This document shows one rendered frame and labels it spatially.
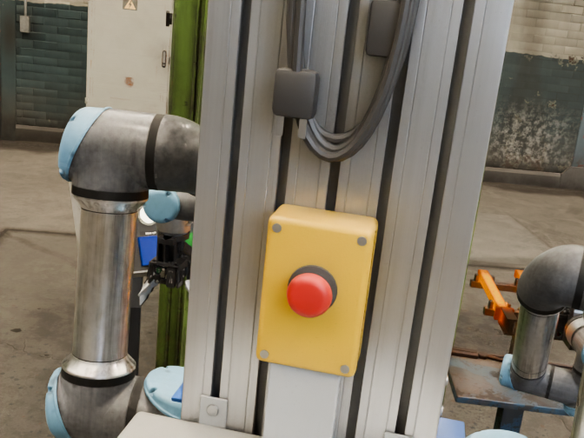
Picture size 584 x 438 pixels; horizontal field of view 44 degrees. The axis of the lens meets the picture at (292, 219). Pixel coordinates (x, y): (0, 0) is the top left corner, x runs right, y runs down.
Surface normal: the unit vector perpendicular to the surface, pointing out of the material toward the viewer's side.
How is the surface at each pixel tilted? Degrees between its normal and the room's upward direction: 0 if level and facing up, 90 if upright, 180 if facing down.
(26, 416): 0
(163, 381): 8
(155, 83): 90
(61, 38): 89
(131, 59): 90
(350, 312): 90
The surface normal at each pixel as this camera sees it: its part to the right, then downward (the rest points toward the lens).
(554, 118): 0.04, 0.30
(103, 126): 0.02, -0.43
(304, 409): -0.20, 0.25
